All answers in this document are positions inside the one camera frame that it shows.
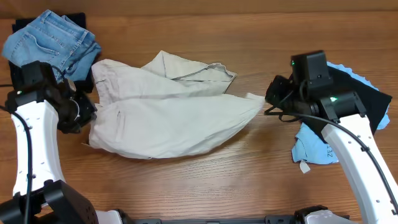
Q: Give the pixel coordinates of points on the folded blue denim jeans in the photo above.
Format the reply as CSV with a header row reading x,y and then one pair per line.
x,y
57,40

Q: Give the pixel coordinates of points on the black garment right pile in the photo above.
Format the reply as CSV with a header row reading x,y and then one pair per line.
x,y
335,91

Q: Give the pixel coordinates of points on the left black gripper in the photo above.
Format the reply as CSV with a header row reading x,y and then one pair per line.
x,y
89,111

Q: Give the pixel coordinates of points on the beige khaki shorts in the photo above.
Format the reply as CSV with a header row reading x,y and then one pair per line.
x,y
171,107

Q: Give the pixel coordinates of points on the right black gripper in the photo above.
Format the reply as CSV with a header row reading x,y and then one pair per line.
x,y
277,92

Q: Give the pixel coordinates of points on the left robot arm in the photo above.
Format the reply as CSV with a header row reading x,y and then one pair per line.
x,y
40,106

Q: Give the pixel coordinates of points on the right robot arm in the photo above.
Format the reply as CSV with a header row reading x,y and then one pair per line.
x,y
353,142

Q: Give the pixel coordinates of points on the light blue printed shirt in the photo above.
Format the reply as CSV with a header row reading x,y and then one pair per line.
x,y
311,149

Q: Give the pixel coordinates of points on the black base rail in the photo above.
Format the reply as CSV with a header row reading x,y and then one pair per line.
x,y
270,219

